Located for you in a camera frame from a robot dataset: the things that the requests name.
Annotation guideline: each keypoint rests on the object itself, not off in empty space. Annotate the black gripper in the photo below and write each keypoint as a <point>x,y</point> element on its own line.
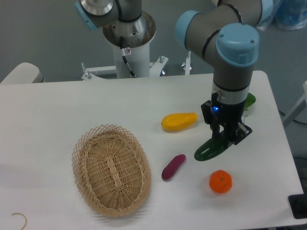
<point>225,117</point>

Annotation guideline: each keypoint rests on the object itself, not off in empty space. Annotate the dark green cucumber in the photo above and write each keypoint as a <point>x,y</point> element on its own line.
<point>213,147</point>

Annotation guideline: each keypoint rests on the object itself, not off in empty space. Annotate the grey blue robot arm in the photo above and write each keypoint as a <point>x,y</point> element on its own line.
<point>225,38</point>

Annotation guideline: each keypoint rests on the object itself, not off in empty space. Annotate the green leafy vegetable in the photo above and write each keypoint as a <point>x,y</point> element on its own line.
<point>250,100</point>

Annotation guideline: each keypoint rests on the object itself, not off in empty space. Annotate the yellow papaya half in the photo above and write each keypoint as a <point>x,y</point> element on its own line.
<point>178,121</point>

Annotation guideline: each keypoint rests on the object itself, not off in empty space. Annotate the orange tangerine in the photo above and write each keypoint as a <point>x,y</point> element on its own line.
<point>220,181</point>

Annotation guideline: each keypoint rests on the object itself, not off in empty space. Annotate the purple sweet potato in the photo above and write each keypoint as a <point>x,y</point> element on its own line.
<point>172,167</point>

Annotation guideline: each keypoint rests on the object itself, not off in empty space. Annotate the white furniture leg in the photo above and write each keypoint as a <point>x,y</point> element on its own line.
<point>297,108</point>

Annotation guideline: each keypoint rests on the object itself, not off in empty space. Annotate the black device at edge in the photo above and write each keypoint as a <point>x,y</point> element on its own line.
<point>298,204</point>

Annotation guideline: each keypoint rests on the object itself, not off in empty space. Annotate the woven wicker basket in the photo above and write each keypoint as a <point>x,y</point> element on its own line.
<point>111,170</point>

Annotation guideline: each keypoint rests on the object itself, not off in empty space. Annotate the blue plastic bags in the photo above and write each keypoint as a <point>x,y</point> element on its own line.
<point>288,15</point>

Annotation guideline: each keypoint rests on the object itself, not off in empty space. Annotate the white chair corner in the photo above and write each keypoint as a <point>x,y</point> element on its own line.
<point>24,73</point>

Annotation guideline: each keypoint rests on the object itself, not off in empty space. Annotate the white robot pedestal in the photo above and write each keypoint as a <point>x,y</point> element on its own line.
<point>134,60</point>

